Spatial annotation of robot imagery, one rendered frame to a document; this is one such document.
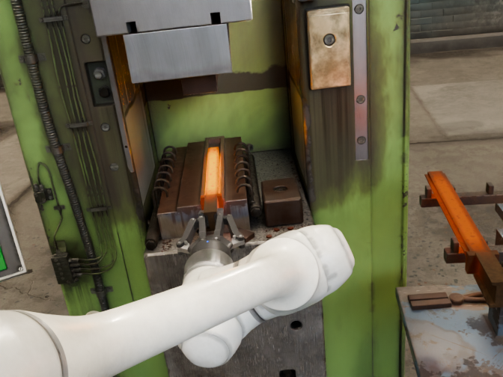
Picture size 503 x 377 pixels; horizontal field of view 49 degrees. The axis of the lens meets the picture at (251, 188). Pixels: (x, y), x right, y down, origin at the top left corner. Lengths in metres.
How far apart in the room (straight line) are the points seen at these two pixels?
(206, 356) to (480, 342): 0.59
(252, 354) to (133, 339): 0.82
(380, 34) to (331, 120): 0.22
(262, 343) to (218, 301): 0.72
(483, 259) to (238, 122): 0.94
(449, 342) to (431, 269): 1.59
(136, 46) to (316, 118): 0.45
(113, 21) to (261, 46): 0.59
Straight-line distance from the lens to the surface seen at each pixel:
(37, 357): 0.42
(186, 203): 1.23
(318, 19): 1.23
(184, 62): 1.11
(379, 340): 1.67
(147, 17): 1.10
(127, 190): 1.37
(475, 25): 7.36
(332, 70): 1.26
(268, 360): 1.38
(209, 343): 0.81
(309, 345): 1.36
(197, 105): 1.63
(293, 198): 1.22
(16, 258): 1.18
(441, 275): 2.73
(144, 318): 0.58
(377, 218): 1.45
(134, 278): 1.49
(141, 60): 1.12
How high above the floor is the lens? 1.51
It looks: 24 degrees down
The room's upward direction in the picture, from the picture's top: 6 degrees counter-clockwise
